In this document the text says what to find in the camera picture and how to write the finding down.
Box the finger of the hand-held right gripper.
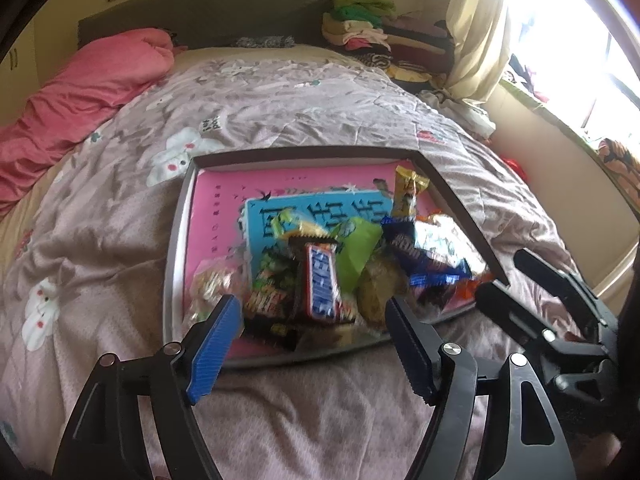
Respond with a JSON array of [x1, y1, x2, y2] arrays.
[[475, 282, 621, 368], [515, 248, 618, 346]]

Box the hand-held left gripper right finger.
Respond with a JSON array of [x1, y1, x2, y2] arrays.
[[384, 296, 576, 480]]

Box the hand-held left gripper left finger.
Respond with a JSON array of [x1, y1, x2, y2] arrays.
[[52, 294, 245, 480]]

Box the orange snack packet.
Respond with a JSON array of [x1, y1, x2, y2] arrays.
[[417, 212, 496, 308]]

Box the clear candy bag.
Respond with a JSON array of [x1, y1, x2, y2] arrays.
[[182, 257, 246, 331]]

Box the black and green snack packet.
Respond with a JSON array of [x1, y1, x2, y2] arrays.
[[245, 250, 306, 331]]

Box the clear bag with cake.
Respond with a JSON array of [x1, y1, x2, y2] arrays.
[[355, 255, 416, 328]]

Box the shallow cardboard box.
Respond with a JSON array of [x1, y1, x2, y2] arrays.
[[162, 145, 511, 371]]

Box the blue cookie packet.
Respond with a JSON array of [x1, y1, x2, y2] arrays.
[[382, 215, 471, 288]]

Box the brown chocolate bar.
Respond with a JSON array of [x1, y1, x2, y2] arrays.
[[297, 242, 358, 323]]

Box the light green snack packet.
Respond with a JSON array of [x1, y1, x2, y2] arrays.
[[330, 215, 383, 293]]

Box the yellow and brown snack packet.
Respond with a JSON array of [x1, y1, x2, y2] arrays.
[[285, 212, 343, 251]]

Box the red plastic bag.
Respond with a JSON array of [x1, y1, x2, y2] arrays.
[[502, 156, 528, 181]]

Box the orange floral cushion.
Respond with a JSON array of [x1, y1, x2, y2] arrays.
[[597, 137, 640, 196]]

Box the white cloth bundle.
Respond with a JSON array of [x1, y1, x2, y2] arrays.
[[420, 87, 493, 136]]

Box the clothes on windowsill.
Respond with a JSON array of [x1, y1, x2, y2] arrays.
[[505, 52, 551, 103]]

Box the floral lilac bed blanket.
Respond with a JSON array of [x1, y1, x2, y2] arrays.
[[0, 47, 596, 480]]

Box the cream curtain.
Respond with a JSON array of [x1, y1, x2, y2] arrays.
[[445, 0, 513, 103]]

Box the pile of folded clothes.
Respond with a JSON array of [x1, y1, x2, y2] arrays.
[[322, 0, 458, 83]]

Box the pink quilt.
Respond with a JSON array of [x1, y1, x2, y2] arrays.
[[0, 27, 176, 216]]

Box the dark patterned pillow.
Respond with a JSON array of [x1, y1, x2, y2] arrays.
[[235, 35, 296, 48]]

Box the grey bed headboard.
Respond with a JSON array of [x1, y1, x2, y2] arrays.
[[77, 0, 341, 51]]

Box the cream wardrobe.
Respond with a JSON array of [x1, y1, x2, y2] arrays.
[[0, 25, 41, 131]]

